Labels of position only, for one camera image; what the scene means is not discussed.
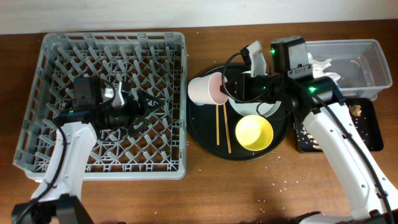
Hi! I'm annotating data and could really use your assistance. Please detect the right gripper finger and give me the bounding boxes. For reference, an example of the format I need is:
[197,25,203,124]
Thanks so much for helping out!
[220,83,238,101]
[226,70,244,84]

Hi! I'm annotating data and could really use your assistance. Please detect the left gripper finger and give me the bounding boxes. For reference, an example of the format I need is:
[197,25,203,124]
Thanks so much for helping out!
[127,105,162,137]
[137,91,165,108]

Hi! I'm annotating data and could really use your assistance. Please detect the pink cup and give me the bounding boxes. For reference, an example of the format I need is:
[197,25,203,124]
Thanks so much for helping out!
[202,72,228,105]

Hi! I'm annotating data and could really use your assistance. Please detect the grey plate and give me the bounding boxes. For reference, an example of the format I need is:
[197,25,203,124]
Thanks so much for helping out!
[228,71,280,117]

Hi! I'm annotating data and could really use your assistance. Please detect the yellow bowl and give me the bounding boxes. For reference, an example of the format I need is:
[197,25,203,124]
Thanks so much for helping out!
[235,115,274,151]

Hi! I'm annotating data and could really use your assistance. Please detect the white napkin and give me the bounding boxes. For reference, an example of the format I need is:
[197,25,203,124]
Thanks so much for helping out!
[307,53,341,83]

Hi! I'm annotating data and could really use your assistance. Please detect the wooden chopstick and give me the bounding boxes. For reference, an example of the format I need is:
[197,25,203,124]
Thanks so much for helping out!
[216,105,220,146]
[223,103,231,154]

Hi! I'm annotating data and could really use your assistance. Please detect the food scraps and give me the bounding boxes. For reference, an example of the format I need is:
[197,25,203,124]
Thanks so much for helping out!
[294,105,363,152]

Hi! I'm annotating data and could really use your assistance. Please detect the light blue cup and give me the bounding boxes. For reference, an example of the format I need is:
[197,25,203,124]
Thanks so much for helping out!
[188,77,206,106]

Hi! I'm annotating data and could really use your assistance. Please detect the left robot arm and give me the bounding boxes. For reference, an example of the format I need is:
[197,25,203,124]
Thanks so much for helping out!
[11,77,165,223]

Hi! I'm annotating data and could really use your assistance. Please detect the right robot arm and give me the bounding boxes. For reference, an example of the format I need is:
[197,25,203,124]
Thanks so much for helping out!
[220,36,397,223]

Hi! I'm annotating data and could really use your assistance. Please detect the grey dishwasher rack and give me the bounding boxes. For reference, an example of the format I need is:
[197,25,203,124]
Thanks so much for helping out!
[13,32,188,181]

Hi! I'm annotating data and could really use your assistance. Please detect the clear plastic bin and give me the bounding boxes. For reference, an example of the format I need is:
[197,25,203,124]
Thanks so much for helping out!
[306,39,392,100]

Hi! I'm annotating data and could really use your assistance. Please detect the black rectangular tray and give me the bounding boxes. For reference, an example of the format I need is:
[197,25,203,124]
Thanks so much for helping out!
[292,97,384,153]

